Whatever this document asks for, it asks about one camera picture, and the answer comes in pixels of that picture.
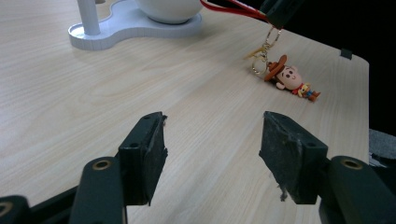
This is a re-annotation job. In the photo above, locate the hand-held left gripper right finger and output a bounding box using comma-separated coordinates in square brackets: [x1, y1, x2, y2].
[258, 110, 330, 205]

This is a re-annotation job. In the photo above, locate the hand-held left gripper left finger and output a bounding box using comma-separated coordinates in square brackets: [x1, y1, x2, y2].
[118, 111, 169, 207]

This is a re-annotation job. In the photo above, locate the red strap cowboy keychain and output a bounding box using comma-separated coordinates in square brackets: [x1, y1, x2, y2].
[199, 0, 322, 104]

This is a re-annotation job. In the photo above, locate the small black edge clip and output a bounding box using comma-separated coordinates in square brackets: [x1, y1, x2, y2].
[339, 48, 354, 61]

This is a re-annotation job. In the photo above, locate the white round bowl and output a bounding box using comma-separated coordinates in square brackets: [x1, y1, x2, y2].
[134, 0, 205, 25]

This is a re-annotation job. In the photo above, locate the white hook stand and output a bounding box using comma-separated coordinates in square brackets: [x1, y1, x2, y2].
[67, 0, 204, 52]

